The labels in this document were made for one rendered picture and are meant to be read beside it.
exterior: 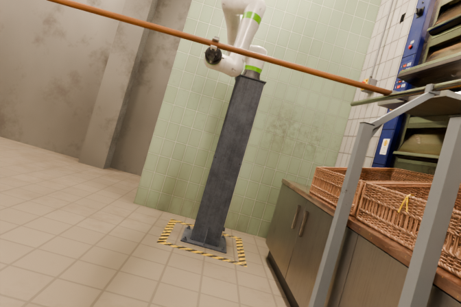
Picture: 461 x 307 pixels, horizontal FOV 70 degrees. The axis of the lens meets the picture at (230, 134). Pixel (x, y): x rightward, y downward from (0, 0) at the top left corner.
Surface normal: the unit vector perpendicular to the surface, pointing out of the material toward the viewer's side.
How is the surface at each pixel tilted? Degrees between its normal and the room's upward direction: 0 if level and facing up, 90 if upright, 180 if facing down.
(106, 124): 90
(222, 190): 90
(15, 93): 90
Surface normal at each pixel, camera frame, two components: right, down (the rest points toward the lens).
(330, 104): 0.07, 0.00
